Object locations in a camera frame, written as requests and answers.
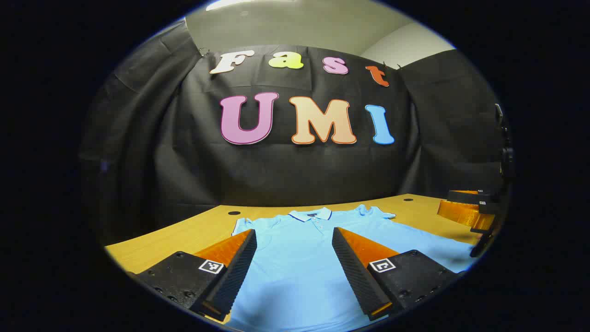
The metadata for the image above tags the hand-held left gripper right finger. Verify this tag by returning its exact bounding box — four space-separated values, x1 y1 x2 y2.
332 227 457 321

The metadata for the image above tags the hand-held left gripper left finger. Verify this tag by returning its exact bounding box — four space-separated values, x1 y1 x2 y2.
136 229 258 322

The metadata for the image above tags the light blue T-shirt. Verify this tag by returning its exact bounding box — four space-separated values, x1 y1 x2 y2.
226 204 478 332

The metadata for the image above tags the black backdrop cloth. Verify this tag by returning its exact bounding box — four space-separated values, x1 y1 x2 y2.
78 18 507 245

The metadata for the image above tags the ceiling light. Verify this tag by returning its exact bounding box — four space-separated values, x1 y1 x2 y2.
206 0 263 11

